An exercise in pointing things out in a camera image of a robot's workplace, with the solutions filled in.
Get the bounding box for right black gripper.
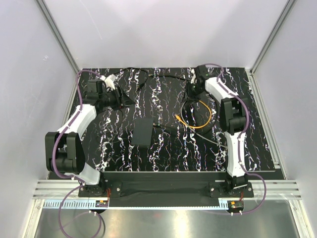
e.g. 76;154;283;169
181;81;204;105

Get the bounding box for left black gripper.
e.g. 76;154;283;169
99;85;135;111

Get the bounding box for grey ethernet cable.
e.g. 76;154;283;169
180;100;228;150

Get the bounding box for black power adapter cable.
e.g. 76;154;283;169
99;66;150;90

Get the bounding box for black cable gold connector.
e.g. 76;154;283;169
143;74;220;135

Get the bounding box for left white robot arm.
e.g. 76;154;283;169
45;75;135;196

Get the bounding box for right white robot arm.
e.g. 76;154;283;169
185;65;249;197

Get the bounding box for black marble pattern mat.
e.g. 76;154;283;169
51;67;284;179

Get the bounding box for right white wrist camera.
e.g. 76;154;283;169
190;69;197;84

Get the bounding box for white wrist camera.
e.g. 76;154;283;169
190;69;197;84
101;74;116;89

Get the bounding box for orange ethernet cable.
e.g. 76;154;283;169
174;99;213;129

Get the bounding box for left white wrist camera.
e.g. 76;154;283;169
101;74;116;89

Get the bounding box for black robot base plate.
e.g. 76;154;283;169
79;172;254;200

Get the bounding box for left aluminium frame post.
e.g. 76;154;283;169
35;0;80;74

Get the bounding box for aluminium frame post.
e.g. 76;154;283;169
250;0;297;75
35;0;80;74

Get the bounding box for aluminium front rail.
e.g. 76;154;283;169
32;179;301;200

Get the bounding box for white slotted cable duct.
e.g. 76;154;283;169
44;197;230;209

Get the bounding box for right aluminium frame post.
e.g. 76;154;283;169
250;0;297;75

